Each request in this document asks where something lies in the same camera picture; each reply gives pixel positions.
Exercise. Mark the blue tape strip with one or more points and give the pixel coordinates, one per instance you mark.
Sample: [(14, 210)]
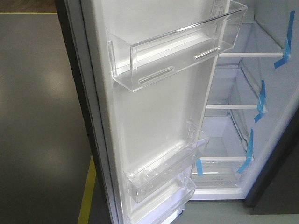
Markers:
[(261, 107), (199, 167), (288, 43), (249, 153)]

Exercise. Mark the blue tape strip middle right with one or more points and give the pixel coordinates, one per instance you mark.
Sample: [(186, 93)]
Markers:
[(261, 107)]

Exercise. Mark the clear lower door bin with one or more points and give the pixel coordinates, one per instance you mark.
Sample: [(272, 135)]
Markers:
[(163, 202)]

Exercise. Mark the blue tape strip upper right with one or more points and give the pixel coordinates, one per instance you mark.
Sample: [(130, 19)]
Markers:
[(288, 43)]

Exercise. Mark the clear crisper drawer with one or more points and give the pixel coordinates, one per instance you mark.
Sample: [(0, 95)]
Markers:
[(218, 174)]

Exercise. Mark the clear door bin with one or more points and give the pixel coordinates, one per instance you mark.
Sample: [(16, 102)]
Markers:
[(144, 180), (163, 202), (149, 40)]

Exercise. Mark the blue tape strip lower left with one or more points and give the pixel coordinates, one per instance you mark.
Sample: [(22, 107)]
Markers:
[(199, 167)]

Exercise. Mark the blue tape strip lower right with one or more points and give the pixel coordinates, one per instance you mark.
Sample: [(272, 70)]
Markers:
[(249, 153)]

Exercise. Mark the open fridge door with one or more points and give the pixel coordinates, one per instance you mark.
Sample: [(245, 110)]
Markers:
[(126, 128)]

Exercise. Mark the middle glass fridge shelf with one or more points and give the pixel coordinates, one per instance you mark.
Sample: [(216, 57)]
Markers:
[(232, 89)]

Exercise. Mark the upper glass fridge shelf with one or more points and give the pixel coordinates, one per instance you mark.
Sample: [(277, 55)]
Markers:
[(254, 41)]

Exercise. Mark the clear upper door bin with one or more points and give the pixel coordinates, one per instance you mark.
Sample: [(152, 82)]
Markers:
[(149, 40)]

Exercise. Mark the lower glass fridge shelf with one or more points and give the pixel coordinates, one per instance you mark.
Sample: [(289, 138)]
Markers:
[(225, 143)]

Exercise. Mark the glass fridge shelf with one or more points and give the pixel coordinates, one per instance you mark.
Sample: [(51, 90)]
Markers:
[(232, 89), (254, 41), (225, 143)]

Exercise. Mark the clear middle door bin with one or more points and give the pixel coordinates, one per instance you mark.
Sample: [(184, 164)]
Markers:
[(144, 180)]

